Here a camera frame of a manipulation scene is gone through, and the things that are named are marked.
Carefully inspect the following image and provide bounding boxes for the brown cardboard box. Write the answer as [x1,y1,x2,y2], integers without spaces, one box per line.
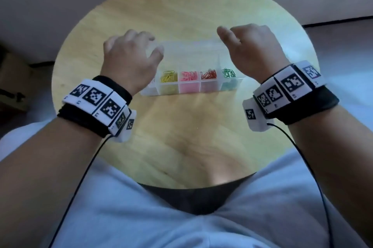
[0,51,33,111]

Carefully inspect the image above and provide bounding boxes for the clear plastic compartment box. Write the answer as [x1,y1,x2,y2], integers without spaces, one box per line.
[139,39,247,97]

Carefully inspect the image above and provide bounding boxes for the black right camera cable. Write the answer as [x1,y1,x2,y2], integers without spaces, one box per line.
[267,122,334,248]

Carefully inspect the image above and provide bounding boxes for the person's left forearm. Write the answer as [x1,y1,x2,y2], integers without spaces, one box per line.
[0,116,103,248]

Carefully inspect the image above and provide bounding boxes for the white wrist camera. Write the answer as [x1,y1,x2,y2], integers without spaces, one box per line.
[242,98,274,132]
[112,109,138,143]

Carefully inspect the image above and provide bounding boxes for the black left camera cable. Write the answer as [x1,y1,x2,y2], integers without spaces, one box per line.
[48,135,114,248]

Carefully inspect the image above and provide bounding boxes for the heap of green paper clips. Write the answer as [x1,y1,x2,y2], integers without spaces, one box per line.
[221,67,242,91]

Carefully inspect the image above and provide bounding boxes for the black left wristband white markers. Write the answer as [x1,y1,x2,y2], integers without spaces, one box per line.
[57,75,133,138]

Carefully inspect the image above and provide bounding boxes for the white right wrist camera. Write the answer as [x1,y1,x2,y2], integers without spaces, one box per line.
[242,98,274,132]

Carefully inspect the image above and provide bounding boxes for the heap of yellow paper clips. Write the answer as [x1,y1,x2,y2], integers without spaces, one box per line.
[160,70,178,94]

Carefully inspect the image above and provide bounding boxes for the black camera cable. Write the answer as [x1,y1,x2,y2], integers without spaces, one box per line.
[48,135,114,248]
[267,122,334,248]

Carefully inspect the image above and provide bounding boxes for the black wristband white markers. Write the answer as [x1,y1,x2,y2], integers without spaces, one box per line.
[57,75,133,138]
[253,60,340,125]

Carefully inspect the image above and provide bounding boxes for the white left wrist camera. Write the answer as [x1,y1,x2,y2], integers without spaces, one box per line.
[112,109,138,143]

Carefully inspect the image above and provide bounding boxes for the person's left hand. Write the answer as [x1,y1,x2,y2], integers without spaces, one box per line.
[100,29,164,96]

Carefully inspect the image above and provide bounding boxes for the heap of pink paper clips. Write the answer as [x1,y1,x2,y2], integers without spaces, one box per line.
[179,70,201,93]

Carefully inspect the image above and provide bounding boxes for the person's right hand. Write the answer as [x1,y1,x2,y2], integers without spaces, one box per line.
[217,23,291,84]

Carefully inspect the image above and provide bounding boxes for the black right wristband white markers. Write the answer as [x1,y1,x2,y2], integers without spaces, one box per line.
[253,60,340,125]

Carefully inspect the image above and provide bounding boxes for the person's right forearm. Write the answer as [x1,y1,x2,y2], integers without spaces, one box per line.
[288,105,373,248]

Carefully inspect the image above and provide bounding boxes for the heap of red paper clips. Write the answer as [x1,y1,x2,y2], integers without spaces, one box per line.
[200,69,219,93]

